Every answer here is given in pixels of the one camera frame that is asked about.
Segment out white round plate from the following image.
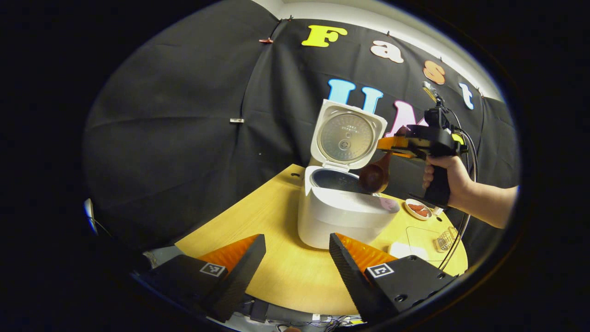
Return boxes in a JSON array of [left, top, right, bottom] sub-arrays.
[[405, 198, 433, 221]]

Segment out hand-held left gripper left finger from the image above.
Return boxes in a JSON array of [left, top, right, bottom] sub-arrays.
[[131, 234, 267, 323]]

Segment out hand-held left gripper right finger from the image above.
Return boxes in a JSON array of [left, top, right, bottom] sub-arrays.
[[329, 233, 457, 324]]

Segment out white rice cooker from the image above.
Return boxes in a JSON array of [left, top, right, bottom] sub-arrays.
[[297, 99, 401, 250]]

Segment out black backdrop cloth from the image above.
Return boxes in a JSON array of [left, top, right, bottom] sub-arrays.
[[83, 0, 520, 259]]

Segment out loose cables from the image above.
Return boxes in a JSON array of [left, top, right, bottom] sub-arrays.
[[274, 314, 365, 332]]

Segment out metal wire chopstick holder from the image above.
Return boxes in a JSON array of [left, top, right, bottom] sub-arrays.
[[433, 226, 459, 253]]

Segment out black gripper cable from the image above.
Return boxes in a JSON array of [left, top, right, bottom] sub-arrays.
[[436, 106, 479, 272]]

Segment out wooden spoon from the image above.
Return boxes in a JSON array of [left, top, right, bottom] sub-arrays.
[[359, 125, 412, 194]]

